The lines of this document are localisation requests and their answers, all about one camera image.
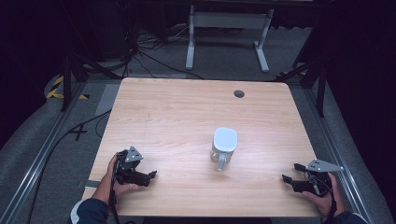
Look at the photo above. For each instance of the person's left hand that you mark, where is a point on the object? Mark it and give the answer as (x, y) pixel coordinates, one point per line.
(124, 188)

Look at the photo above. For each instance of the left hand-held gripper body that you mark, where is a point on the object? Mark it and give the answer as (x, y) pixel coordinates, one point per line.
(130, 165)

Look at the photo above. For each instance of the white mug with lid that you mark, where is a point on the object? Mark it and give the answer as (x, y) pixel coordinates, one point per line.
(224, 140)

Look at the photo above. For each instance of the black metal stand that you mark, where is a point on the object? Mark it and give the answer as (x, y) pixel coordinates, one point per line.
(66, 81)
(320, 87)

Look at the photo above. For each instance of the round grey table grommet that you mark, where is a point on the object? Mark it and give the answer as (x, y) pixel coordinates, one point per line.
(239, 94)

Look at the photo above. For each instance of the person's right hand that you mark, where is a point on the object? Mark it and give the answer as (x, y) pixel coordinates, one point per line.
(327, 202)

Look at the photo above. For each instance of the white metal desk frame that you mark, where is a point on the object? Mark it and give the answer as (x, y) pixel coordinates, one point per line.
(229, 20)

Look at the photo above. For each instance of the yellow and black floor tape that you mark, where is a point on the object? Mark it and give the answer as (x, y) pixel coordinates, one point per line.
(53, 92)

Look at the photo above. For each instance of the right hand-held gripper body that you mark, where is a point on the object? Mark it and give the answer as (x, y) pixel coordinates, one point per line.
(314, 183)

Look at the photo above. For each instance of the grey metal floor rail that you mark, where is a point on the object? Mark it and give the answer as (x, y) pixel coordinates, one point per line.
(336, 146)
(37, 161)

